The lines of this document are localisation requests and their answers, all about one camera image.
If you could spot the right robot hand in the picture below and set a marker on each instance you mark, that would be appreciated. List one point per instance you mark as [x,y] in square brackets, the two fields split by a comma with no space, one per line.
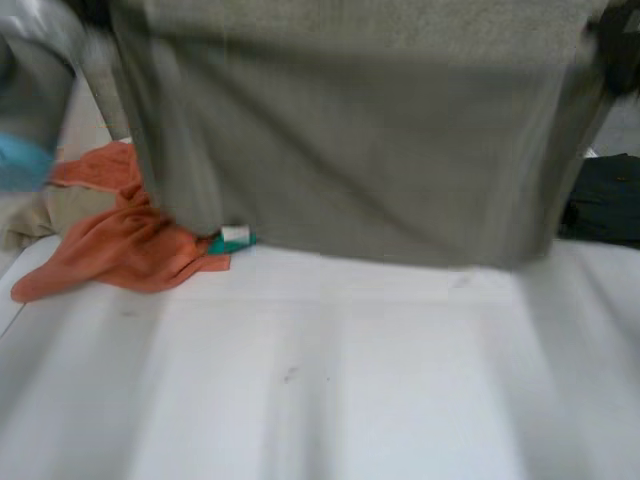
[620,50]

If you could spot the grey towel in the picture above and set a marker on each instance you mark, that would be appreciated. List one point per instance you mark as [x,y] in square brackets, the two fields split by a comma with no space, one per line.
[350,150]

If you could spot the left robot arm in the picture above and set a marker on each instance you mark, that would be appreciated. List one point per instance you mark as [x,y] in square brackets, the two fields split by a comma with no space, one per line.
[27,100]

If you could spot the dark blue cloth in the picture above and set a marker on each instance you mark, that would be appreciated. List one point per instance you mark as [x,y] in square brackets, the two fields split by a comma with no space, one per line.
[605,200]

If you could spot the teal towel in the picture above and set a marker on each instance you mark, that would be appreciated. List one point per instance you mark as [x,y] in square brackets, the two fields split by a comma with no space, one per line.
[235,243]

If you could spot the coral towel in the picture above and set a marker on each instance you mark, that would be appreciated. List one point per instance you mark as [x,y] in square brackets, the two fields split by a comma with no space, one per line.
[125,240]

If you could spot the beige shorts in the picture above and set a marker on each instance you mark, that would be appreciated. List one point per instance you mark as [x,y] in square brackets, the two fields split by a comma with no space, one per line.
[60,210]

